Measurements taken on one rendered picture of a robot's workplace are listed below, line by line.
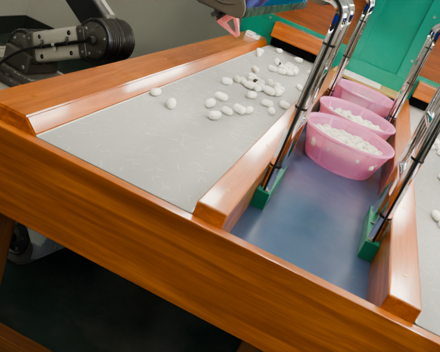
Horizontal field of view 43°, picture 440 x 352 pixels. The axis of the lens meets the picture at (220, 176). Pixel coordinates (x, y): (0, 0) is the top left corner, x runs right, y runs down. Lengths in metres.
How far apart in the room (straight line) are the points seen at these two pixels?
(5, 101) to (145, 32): 2.83
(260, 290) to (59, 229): 0.36
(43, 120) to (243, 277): 0.44
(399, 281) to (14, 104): 0.71
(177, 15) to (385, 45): 1.57
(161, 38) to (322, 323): 3.05
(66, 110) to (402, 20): 1.81
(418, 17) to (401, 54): 0.16
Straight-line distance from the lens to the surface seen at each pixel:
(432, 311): 0.97
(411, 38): 2.61
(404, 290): 0.92
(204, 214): 0.89
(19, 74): 1.90
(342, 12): 1.06
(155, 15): 3.78
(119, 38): 1.71
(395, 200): 1.12
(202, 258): 0.90
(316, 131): 1.53
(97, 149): 1.00
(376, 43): 2.61
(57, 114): 1.06
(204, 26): 3.65
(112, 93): 1.24
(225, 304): 0.92
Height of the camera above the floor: 1.16
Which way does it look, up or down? 23 degrees down
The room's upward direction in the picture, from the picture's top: 22 degrees clockwise
